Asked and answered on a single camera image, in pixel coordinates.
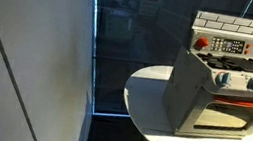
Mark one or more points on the grey toy stove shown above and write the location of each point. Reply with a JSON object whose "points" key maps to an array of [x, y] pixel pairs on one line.
{"points": [[183, 96]]}

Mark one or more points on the red round stove knob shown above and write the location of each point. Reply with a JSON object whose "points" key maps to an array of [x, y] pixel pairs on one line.
{"points": [[201, 42]]}

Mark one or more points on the black stove keypad panel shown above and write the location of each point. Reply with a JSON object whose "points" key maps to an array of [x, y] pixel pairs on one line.
{"points": [[227, 45]]}

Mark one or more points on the small orange stove button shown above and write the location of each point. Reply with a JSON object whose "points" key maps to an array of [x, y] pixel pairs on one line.
{"points": [[248, 46], [247, 51]]}

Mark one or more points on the grey oven door with window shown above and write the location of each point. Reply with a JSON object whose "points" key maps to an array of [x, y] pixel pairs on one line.
{"points": [[227, 117]]}

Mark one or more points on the black burner grate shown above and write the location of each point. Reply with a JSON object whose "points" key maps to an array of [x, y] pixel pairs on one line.
{"points": [[242, 64]]}

